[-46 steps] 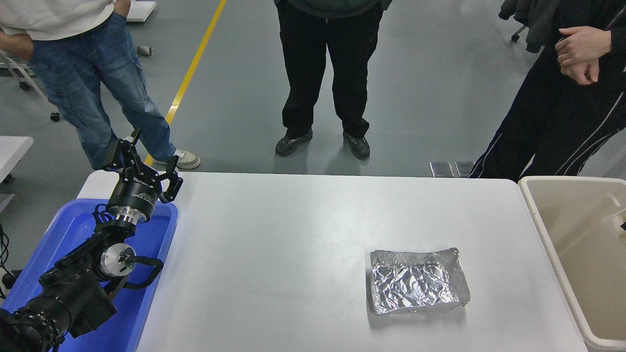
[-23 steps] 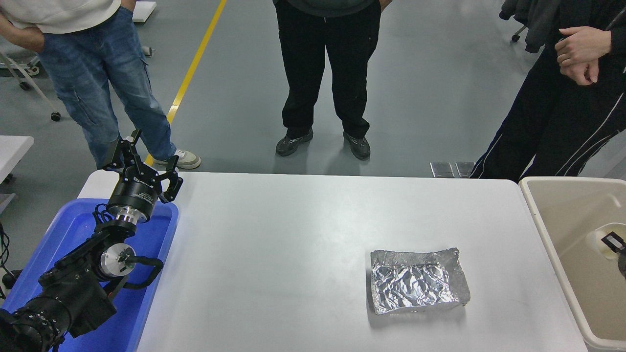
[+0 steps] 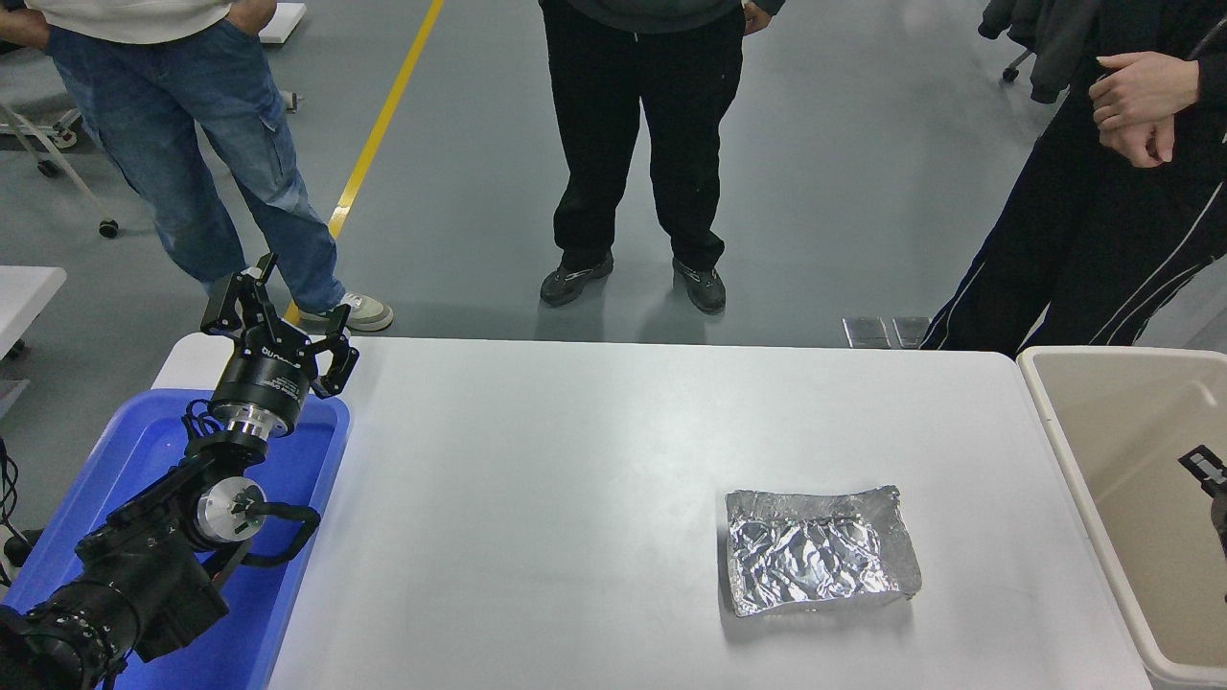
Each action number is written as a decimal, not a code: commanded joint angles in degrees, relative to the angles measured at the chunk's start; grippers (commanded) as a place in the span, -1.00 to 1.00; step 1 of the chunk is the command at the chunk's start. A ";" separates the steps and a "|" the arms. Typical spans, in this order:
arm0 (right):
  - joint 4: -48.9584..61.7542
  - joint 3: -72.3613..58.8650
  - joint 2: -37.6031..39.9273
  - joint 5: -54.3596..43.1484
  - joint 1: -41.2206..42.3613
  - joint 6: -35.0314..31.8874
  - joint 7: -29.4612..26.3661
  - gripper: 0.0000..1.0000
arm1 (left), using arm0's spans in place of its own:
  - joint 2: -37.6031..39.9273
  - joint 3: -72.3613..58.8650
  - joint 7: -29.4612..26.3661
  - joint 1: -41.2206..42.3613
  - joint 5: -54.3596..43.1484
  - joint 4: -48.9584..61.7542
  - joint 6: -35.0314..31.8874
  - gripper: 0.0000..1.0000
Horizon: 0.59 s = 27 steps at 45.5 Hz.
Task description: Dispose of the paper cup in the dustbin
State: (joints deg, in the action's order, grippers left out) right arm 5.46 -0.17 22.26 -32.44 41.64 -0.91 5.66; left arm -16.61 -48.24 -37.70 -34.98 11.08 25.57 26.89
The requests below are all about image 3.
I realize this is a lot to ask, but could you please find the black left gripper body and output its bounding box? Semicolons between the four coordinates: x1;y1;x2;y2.
211;343;314;425

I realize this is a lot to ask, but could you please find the person's right hand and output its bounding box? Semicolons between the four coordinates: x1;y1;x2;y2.
1100;119;1176;170

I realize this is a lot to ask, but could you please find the large pale plastic bin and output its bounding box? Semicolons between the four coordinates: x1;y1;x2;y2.
1016;346;1227;690

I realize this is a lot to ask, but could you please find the blue plastic tray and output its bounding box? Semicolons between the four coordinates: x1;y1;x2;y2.
0;388;351;690

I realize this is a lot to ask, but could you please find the person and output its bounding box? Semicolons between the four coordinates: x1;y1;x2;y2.
920;0;1227;360
537;0;787;315
0;0;395;334

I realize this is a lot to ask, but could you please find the white side table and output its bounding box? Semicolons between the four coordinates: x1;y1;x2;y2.
0;265;68;418

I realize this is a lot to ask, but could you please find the flat white board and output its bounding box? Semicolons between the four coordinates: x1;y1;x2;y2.
257;0;308;46

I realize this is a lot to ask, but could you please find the crumpled silver foil tray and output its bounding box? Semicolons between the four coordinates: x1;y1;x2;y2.
725;485;923;619

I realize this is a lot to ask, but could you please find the chair with dark jacket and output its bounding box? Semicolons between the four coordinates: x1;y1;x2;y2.
978;0;1099;104

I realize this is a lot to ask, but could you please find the metal cart frame with casters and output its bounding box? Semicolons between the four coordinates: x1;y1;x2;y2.
0;96;121;241

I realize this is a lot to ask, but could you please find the black cable bundle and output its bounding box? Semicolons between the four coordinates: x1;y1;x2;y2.
0;436;44;587

